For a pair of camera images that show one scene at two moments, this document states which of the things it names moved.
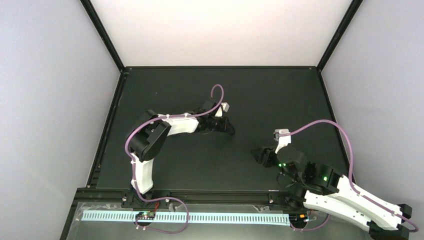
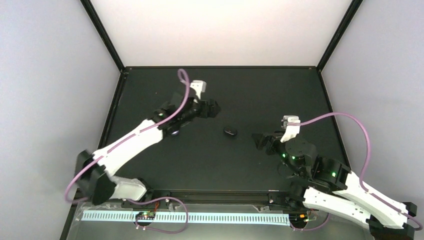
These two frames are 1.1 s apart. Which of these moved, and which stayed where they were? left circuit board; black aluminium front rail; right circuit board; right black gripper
Moved: right black gripper
Stayed: right circuit board; left circuit board; black aluminium front rail
